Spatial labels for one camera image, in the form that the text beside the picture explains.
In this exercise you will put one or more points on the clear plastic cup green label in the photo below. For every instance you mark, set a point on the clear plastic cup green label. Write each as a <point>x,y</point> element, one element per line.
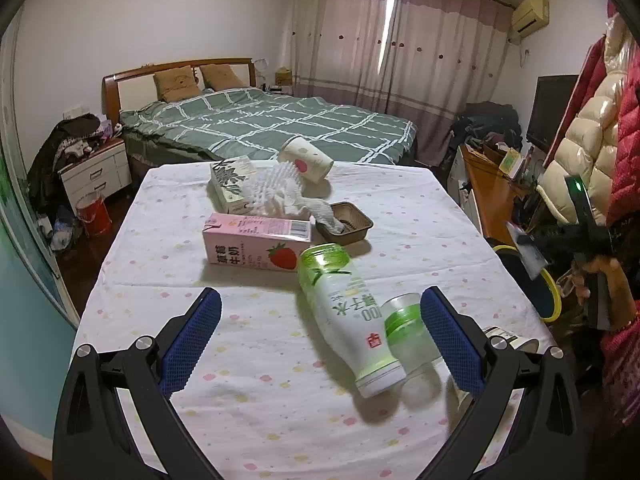
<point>407,330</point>

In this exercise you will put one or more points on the wall air conditioner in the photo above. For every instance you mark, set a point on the wall air conditioner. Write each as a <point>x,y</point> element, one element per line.
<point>530,15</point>

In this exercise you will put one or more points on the white foam net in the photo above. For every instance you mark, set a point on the white foam net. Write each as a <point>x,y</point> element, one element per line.
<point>277,187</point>

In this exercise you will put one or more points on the white wooden nightstand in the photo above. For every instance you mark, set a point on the white wooden nightstand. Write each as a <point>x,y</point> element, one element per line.
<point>95,175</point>

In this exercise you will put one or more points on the red puffer jacket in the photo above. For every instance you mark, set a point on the red puffer jacket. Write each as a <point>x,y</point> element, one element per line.
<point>627,150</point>

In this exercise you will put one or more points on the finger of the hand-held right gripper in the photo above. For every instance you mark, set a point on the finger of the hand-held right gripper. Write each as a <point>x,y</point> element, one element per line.
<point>527,255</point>

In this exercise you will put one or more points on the brown plastic tray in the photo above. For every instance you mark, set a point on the brown plastic tray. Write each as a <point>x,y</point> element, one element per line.
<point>350,222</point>

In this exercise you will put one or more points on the pink milk carton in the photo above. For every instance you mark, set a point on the pink milk carton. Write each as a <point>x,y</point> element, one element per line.
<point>250,245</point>

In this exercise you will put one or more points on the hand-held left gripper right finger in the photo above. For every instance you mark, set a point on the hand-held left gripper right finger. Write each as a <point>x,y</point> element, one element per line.
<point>450,340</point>

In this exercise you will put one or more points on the black television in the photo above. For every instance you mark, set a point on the black television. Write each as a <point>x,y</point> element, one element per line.
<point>550,110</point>

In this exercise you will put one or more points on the brown pillow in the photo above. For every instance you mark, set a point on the brown pillow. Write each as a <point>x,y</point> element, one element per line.
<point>222,76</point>
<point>175,82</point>

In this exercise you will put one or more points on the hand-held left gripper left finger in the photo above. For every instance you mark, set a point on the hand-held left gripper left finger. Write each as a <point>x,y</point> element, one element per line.
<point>192,340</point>

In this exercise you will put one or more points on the person's right forearm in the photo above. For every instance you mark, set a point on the person's right forearm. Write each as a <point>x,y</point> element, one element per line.
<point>622,365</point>

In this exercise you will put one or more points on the dark clothes pile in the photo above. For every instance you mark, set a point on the dark clothes pile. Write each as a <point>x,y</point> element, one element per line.
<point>485,125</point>

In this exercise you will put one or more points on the red bucket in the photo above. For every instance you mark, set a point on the red bucket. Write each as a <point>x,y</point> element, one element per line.
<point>94,215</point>

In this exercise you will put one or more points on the teal wardrobe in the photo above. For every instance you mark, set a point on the teal wardrobe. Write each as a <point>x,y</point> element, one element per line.
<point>25,280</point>

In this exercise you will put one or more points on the orange wooden cabinet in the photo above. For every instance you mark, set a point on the orange wooden cabinet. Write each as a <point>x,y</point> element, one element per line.
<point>490,195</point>

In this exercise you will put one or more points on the pile of clothes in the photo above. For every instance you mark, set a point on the pile of clothes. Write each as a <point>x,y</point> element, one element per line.
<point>65,142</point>

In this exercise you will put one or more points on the wooden bed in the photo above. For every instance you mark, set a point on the wooden bed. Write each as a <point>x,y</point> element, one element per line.
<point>135,85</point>

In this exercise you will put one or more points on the cream paper cup red print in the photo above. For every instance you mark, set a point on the cream paper cup red print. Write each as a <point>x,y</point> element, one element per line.
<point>305,157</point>

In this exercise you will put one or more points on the green checked quilt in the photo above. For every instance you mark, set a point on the green checked quilt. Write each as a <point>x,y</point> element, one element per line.
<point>280,120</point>

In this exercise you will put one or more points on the person's right hand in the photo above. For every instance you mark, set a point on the person's right hand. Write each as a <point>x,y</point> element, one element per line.
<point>620,295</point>

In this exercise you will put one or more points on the crumpled white tissue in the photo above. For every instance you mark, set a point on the crumpled white tissue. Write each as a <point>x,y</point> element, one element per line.
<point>322,212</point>

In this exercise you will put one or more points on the green leaf print tissue box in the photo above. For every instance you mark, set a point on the green leaf print tissue box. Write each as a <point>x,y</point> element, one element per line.
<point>230,180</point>

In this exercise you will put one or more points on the pink beige curtain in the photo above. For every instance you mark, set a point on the pink beige curtain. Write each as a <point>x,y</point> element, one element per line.
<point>410,50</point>

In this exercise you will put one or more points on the green and white plastic bottle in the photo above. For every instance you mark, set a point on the green and white plastic bottle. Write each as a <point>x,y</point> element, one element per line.
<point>345,310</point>

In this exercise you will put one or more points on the black trash bin yellow rim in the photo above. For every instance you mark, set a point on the black trash bin yellow rim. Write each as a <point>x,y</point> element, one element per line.
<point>520,280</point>

